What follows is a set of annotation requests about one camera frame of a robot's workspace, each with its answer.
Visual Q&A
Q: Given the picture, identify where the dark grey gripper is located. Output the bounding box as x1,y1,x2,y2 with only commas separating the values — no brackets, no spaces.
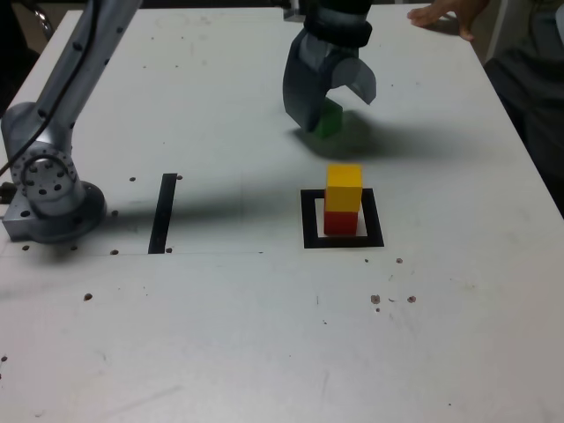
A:
281,30,378,133

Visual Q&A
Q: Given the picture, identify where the green cube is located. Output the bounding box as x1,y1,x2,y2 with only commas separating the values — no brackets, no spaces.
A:
313,99,344,140

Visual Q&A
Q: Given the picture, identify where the yellow cube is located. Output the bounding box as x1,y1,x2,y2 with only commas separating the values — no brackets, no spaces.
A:
324,163,364,213

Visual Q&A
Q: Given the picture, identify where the red cube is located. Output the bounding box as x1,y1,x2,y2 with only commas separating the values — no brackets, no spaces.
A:
323,209,359,236

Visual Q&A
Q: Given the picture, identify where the black tape square outline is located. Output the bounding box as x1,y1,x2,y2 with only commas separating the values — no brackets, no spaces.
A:
300,188,385,250

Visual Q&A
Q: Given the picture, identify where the person's hand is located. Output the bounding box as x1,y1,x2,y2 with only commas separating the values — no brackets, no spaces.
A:
407,0,493,43

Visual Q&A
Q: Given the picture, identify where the person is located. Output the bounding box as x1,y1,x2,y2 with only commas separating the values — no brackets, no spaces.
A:
482,0,564,221

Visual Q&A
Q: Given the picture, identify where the black tape strip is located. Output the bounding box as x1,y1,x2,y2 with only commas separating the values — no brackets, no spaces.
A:
147,173,178,256

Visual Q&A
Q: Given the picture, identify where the metal chair frame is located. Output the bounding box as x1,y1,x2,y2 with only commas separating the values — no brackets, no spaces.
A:
33,7,55,34

